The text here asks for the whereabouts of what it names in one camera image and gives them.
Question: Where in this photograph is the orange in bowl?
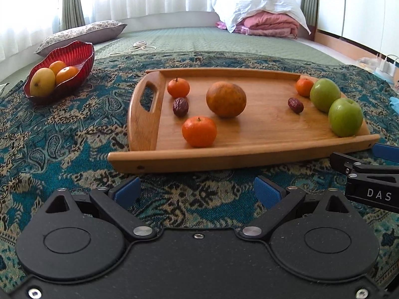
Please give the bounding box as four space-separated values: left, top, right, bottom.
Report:
49 60 67 76
55 66 79 85

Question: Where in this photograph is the orange in bowl rear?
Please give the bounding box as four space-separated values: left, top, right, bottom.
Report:
49 60 67 76

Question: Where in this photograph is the white cable on mat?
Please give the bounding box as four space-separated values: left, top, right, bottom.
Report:
109 40 157 58

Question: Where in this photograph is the floral grey pillow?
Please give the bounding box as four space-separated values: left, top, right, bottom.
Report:
35 20 127 57

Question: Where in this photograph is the wooden serving tray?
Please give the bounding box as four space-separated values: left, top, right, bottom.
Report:
107 68 379 174

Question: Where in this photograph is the green drape left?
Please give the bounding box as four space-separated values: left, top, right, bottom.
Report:
61 0 85 30

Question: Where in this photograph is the light blue cloth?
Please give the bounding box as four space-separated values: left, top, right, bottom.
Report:
389 96 399 114

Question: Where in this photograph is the white wardrobe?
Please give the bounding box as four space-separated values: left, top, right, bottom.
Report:
318 0 398 56

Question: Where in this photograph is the brown date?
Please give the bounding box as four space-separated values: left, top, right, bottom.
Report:
173 97 189 117
288 97 304 114

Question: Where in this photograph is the white pillow on blankets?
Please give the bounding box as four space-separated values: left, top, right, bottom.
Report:
213 0 311 34

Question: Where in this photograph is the teal paisley patterned blanket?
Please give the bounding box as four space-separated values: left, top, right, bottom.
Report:
1 51 398 291

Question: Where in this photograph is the small tangerine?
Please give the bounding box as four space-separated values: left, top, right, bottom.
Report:
295 78 314 98
182 116 217 148

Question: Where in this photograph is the tangerine with stem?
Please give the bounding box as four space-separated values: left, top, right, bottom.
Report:
167 77 190 99

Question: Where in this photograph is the green quilted mat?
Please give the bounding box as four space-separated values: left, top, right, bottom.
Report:
95 27 342 66

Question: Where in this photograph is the green apple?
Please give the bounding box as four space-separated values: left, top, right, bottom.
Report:
328 98 363 137
310 78 341 113

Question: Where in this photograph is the red fruit bowl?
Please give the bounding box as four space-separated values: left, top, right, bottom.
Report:
24 41 95 105

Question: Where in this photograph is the folded pink blanket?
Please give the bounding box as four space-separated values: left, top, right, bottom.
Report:
233 11 306 39

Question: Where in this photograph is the white charger and clutter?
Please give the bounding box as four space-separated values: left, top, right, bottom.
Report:
357 54 398 85

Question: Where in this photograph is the large mottled orange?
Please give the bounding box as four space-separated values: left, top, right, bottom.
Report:
205 81 247 118

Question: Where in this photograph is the orange in bowl front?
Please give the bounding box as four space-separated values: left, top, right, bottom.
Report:
55 66 79 85

